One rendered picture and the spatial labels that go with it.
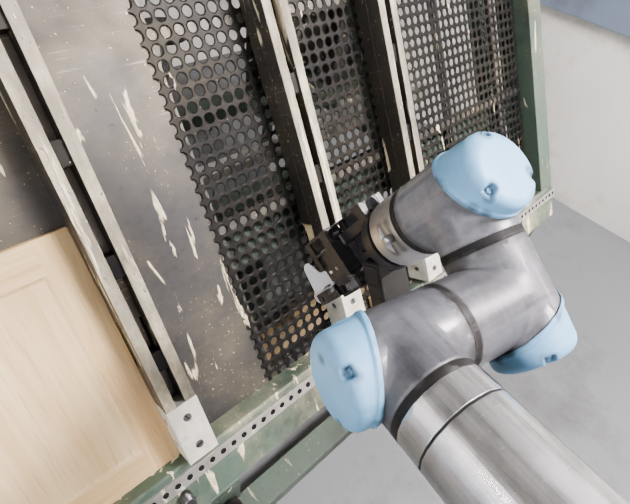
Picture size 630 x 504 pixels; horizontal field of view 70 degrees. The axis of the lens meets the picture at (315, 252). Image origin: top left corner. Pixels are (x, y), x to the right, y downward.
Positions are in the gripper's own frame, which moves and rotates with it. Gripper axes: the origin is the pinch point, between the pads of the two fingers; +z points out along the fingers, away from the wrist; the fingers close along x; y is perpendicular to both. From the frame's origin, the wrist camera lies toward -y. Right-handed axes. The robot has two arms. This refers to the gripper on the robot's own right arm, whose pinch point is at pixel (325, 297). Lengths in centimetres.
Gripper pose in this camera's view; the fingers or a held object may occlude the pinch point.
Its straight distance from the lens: 65.9
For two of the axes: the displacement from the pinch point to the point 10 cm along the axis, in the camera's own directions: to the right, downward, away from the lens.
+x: -7.3, 4.3, -5.3
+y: -5.4, -8.4, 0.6
